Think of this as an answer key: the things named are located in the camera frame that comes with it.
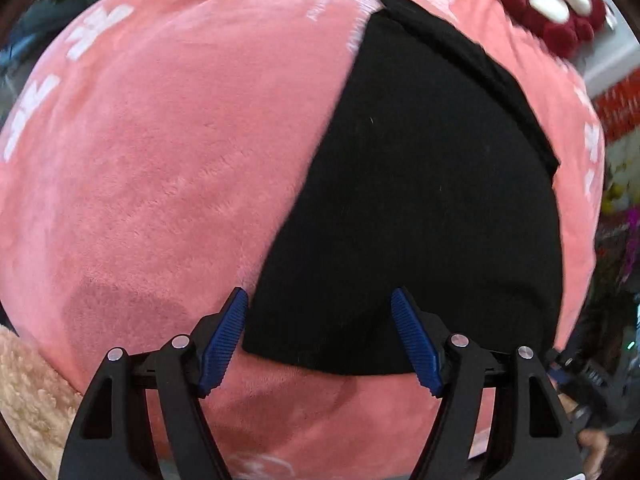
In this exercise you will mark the person's right hand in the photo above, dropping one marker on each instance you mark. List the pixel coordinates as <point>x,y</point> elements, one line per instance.
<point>594,440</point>

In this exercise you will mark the dark red plush toy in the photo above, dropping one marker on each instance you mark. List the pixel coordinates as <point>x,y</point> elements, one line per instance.
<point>564,26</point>

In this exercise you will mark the pink plush blanket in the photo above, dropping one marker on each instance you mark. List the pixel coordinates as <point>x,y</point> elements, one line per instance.
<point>150,162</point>

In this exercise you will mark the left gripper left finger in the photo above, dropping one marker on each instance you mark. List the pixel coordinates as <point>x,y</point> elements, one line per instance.
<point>111,436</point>

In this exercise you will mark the black long-sleeve sweater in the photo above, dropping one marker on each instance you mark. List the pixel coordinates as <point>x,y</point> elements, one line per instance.
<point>434,175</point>

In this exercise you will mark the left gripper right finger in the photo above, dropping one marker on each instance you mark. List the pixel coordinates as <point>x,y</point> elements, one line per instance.
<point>530,436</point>

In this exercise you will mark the red brick wall panel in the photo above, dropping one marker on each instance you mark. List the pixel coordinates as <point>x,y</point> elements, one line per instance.
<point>618,108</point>

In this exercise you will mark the beige fluffy rug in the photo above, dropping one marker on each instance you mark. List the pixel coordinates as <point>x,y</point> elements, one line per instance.
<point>36,402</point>

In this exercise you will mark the purple orchid flowers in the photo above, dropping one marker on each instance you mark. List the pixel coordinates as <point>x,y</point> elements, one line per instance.
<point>632,244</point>

